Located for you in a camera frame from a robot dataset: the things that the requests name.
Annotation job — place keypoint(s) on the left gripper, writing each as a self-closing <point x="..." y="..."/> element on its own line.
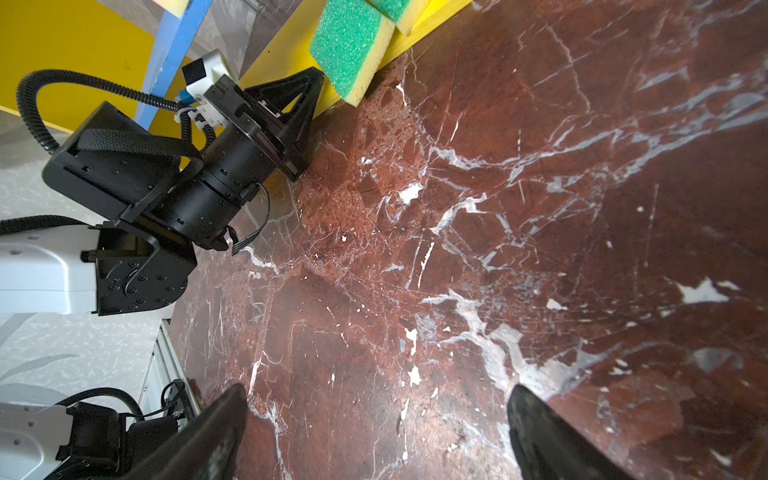
<point x="268" y="130"/>

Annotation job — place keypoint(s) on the yellow shelf unit frame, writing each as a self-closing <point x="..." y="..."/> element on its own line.
<point x="88" y="37"/>

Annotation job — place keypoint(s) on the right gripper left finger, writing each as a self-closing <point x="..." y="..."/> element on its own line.
<point x="206" y="448"/>

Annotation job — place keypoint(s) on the blue lower shelf board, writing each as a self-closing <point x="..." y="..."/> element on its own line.
<point x="172" y="42"/>

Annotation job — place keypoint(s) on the green sponge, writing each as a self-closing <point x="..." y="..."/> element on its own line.
<point x="349" y="44"/>
<point x="403" y="13"/>

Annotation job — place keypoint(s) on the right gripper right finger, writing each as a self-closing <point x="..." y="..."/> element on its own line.
<point x="547" y="447"/>

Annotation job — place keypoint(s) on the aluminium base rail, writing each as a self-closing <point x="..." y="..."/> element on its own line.
<point x="160" y="382"/>

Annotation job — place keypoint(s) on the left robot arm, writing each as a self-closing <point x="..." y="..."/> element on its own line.
<point x="54" y="263"/>

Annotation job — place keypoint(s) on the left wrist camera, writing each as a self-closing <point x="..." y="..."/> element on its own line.
<point x="199" y="76"/>

